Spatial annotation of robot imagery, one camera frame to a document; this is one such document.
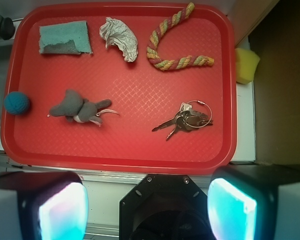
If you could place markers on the red plastic tray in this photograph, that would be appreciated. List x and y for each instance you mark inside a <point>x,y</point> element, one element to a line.
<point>143,96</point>

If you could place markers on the black knob fixture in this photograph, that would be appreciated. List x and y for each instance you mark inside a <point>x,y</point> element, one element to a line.
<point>7,28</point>

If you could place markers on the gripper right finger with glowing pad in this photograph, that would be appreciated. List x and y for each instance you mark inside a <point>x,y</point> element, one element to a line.
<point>255,202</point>

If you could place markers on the multicolour twisted rope toy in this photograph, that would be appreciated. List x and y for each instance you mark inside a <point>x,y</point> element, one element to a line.
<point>174,64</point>

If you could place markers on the yellow sponge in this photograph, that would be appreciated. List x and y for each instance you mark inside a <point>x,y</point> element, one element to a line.
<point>246,62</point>

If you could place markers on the teal folded cloth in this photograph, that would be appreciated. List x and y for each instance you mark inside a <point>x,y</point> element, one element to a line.
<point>70,38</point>

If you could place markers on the bunch of metal keys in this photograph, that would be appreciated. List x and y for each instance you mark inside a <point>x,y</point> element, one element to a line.
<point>187,119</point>

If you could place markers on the gray plush animal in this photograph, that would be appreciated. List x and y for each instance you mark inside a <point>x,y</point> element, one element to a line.
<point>76,108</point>

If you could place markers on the blue textured ball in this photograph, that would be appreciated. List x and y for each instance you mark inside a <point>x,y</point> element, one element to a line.
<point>16,103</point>

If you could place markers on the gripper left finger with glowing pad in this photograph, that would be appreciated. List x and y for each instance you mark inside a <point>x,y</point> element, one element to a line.
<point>42,206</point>

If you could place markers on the crumpled white paper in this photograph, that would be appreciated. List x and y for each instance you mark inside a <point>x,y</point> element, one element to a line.
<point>116,33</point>

